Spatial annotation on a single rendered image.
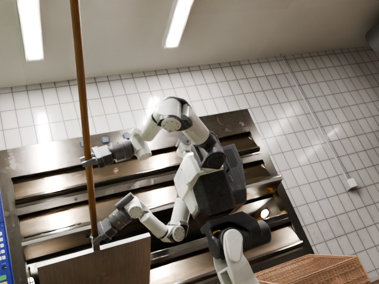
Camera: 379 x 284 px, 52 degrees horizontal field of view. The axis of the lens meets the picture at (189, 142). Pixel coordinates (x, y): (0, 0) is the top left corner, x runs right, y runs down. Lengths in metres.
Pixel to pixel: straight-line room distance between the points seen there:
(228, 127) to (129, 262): 1.48
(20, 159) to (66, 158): 0.29
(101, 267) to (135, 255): 0.18
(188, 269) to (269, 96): 1.68
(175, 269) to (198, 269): 0.15
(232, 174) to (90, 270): 0.85
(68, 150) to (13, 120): 0.43
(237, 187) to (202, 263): 0.97
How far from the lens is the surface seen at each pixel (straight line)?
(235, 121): 3.22
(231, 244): 1.74
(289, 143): 3.34
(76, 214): 2.66
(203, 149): 1.69
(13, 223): 2.66
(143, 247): 2.11
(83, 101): 1.55
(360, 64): 4.38
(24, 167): 2.79
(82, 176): 2.75
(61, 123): 2.94
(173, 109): 1.52
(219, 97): 3.30
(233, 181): 1.84
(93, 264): 2.08
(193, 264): 2.68
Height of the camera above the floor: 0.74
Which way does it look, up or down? 23 degrees up
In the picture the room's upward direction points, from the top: 21 degrees counter-clockwise
